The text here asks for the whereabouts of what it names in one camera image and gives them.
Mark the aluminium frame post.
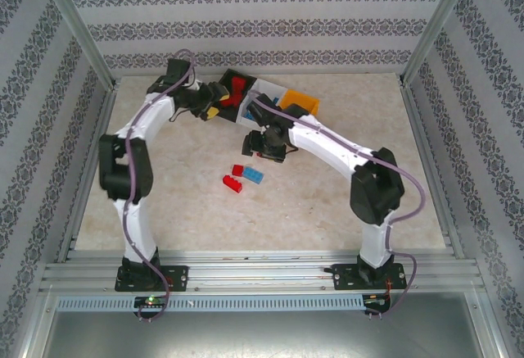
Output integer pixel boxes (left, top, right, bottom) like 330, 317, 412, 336
34, 0, 118, 88
403, 0, 478, 84

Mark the yellow plastic bin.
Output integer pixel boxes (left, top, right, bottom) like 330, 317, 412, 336
279, 88, 322, 116

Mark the long red lego brick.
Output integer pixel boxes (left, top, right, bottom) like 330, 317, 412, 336
222, 174, 244, 193

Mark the black plastic bin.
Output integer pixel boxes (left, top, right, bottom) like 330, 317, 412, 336
210, 69, 258, 125

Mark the aluminium side rail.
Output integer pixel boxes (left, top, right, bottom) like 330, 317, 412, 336
399, 81, 466, 259
56, 85, 120, 263

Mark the grey slotted cable duct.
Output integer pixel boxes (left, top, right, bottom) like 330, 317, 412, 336
55, 295, 366, 312

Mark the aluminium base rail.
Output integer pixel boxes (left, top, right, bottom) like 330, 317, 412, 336
38, 249, 484, 293

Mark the white plastic bin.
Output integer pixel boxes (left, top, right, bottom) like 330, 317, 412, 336
236, 79, 290, 132

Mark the grey metal sheet tray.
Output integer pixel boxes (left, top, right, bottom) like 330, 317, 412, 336
38, 290, 503, 358

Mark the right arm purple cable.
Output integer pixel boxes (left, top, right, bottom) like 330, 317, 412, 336
245, 90, 427, 319

